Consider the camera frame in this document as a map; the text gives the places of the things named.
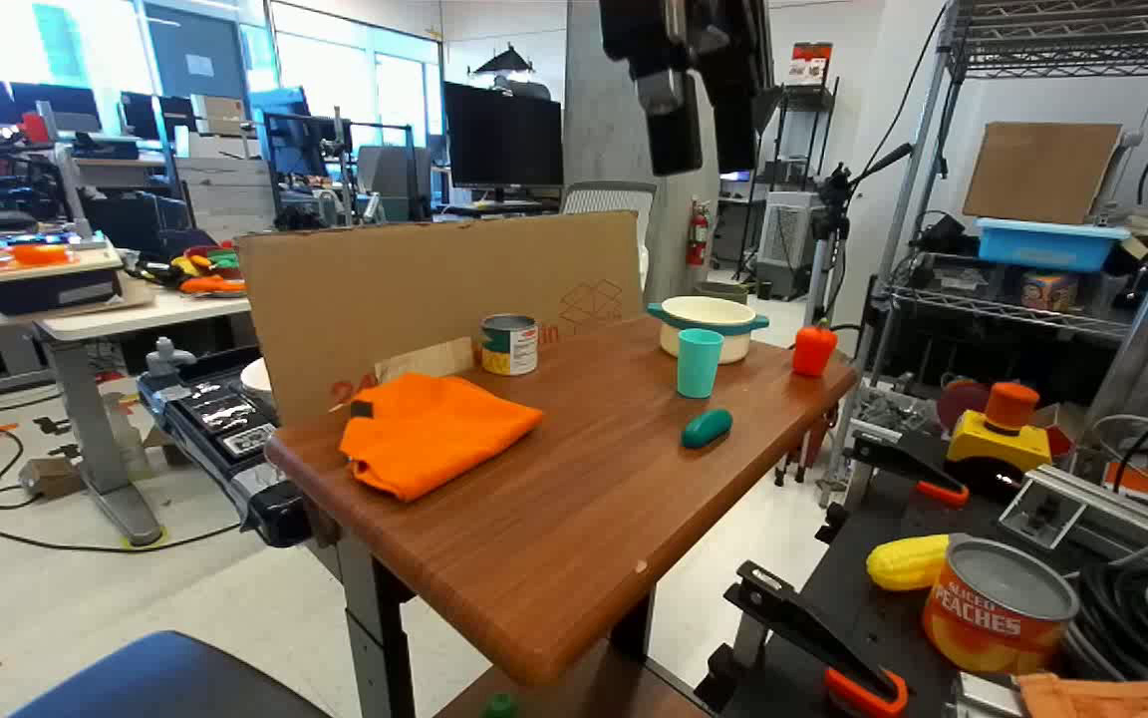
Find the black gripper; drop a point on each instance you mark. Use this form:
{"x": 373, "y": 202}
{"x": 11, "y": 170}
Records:
{"x": 678, "y": 34}

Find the orange cloth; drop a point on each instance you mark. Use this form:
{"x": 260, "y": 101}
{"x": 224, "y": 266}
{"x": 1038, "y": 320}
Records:
{"x": 436, "y": 433}

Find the red fire extinguisher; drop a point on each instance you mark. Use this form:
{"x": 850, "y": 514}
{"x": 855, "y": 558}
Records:
{"x": 696, "y": 238}

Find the grey portable air unit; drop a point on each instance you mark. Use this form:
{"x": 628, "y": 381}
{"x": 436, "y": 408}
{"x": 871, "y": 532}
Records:
{"x": 787, "y": 239}

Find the white bowl with teal rim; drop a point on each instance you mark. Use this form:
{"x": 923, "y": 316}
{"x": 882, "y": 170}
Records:
{"x": 714, "y": 320}

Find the black computer monitor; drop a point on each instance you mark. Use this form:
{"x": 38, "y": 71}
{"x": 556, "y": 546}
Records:
{"x": 499, "y": 139}

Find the teal plastic cup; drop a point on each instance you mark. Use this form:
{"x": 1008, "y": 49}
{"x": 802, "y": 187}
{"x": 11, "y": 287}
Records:
{"x": 699, "y": 363}

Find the orange toy bell pepper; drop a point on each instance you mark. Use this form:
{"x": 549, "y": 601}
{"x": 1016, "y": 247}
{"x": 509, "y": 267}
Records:
{"x": 815, "y": 353}

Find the small labelled tin can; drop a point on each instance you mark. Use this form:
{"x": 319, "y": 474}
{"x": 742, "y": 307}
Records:
{"x": 509, "y": 347}

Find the green toy pickle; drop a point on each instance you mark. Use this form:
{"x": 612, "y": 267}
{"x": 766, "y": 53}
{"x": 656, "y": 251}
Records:
{"x": 706, "y": 426}

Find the brown cardboard sheet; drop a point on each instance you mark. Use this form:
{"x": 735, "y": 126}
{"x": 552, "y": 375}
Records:
{"x": 1038, "y": 171}

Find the brown cardboard board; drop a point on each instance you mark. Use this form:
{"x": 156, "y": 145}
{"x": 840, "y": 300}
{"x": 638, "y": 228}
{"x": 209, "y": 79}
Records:
{"x": 390, "y": 292}

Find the blue plastic bin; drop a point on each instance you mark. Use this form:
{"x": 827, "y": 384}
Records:
{"x": 1052, "y": 246}

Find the wooden table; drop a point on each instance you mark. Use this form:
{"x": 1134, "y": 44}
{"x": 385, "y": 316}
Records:
{"x": 576, "y": 505}

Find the yellow emergency stop box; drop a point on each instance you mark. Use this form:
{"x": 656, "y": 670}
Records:
{"x": 997, "y": 433}

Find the yellow toy corn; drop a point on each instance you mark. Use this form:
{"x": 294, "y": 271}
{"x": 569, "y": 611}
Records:
{"x": 908, "y": 565}

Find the orange and green toys pile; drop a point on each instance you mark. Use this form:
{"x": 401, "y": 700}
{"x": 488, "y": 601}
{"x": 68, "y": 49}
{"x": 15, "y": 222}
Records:
{"x": 215, "y": 271}

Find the black perforated robot table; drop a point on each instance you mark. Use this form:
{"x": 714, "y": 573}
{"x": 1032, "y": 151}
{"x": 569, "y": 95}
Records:
{"x": 893, "y": 639}

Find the orange labelled peaches can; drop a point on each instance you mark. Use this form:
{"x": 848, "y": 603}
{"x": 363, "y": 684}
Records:
{"x": 994, "y": 623}

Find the black tool tray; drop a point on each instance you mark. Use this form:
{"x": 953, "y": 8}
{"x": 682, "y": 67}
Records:
{"x": 220, "y": 433}

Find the small green ball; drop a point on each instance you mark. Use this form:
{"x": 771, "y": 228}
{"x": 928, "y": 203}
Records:
{"x": 499, "y": 706}

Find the white office desk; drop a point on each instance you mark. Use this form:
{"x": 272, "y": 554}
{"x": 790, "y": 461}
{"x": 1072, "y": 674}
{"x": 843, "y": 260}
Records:
{"x": 80, "y": 323}

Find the black bin with orange item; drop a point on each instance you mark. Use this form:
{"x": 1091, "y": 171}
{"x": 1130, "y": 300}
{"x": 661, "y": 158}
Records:
{"x": 48, "y": 280}

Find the orange terry towel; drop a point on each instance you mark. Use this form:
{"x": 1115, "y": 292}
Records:
{"x": 1106, "y": 700}

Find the blue padded chair seat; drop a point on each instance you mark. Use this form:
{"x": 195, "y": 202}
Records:
{"x": 160, "y": 679}

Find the black tripod with camera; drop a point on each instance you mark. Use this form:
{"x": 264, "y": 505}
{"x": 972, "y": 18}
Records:
{"x": 840, "y": 202}

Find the aluminium extrusion bracket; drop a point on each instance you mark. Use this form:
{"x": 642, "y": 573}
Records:
{"x": 1066, "y": 505}

